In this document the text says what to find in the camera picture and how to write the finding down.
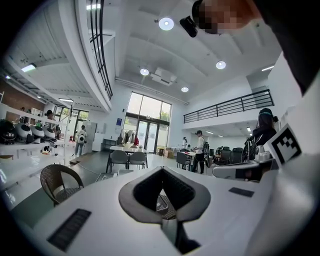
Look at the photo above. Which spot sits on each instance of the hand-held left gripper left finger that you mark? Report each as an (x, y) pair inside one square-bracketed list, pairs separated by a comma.
[(127, 200)]

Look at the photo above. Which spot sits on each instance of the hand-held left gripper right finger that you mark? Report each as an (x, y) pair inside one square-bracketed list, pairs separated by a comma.
[(202, 200)]

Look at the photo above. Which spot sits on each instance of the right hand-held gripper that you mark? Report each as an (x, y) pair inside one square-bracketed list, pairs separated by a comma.
[(285, 145)]

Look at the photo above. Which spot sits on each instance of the grey shell chair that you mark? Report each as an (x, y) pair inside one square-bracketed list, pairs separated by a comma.
[(137, 158), (119, 157)]

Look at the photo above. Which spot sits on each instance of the dark grey chair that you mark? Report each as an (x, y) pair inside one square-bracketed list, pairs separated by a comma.
[(182, 160)]

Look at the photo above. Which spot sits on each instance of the black office chair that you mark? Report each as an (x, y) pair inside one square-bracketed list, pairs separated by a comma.
[(237, 154), (225, 155)]

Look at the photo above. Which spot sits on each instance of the white dining table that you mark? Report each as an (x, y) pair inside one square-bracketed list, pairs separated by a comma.
[(125, 149)]

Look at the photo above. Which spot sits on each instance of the cardboard box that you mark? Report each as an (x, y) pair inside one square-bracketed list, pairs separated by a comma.
[(169, 153)]

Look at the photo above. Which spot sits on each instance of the clothes rack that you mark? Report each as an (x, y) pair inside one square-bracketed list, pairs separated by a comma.
[(128, 137)]

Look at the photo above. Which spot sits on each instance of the black mezzanine railing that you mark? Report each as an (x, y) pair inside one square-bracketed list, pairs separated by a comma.
[(230, 106)]

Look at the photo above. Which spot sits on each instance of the brown wicker chair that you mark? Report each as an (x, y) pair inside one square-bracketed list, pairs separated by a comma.
[(53, 176)]

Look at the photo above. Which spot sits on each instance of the tall glass entrance door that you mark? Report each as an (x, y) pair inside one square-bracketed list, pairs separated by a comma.
[(148, 120)]

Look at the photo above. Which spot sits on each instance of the round ceiling light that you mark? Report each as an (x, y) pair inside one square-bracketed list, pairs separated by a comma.
[(184, 89), (144, 71), (166, 24), (220, 65)]

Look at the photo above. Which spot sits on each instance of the white dome helmet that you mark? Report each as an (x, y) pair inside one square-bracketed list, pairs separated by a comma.
[(23, 131), (49, 133), (37, 132)]

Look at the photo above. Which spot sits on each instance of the person's black top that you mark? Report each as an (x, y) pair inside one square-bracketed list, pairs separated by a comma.
[(295, 37)]

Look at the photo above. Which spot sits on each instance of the white storage shelf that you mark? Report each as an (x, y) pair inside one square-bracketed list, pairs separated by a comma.
[(32, 147)]

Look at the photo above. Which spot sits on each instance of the ceiling air conditioner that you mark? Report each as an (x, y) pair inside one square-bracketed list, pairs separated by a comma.
[(163, 76)]

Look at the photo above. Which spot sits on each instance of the black dome helmet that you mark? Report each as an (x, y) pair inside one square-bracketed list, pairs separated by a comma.
[(7, 131)]

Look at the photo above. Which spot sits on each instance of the person's head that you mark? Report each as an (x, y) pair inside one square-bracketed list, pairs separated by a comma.
[(220, 15)]

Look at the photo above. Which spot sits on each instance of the black curved balcony railing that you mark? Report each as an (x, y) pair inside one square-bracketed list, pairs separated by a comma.
[(101, 50)]

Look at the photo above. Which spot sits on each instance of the rectangular ceiling lamp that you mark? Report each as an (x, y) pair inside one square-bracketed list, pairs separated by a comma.
[(28, 67)]

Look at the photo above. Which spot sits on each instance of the blue wall poster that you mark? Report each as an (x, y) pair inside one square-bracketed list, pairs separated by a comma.
[(119, 122)]

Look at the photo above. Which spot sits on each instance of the black head-worn camera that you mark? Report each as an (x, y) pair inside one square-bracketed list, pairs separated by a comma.
[(189, 26)]

